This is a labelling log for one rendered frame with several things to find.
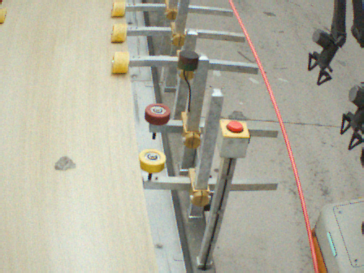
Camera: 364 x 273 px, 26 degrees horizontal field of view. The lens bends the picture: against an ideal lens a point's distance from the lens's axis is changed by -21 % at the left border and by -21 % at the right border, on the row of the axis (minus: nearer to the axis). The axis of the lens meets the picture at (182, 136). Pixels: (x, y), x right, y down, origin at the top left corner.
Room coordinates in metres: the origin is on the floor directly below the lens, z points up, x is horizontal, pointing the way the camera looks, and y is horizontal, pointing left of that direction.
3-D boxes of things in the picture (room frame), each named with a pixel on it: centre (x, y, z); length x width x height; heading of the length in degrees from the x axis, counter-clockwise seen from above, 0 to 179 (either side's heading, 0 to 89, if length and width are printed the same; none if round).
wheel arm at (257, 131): (2.62, -0.11, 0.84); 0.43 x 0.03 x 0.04; 102
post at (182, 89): (2.81, 0.02, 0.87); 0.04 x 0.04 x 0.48; 12
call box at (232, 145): (2.06, -0.13, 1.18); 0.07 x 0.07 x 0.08; 12
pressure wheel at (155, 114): (2.58, 0.09, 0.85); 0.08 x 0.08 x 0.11
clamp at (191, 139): (2.58, -0.02, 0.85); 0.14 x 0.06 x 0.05; 12
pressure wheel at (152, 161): (2.33, 0.08, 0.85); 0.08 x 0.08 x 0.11
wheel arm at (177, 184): (2.37, -0.12, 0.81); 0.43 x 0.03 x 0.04; 102
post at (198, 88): (2.56, -0.03, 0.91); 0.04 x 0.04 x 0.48; 12
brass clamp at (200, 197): (2.34, -0.07, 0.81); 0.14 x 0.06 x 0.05; 12
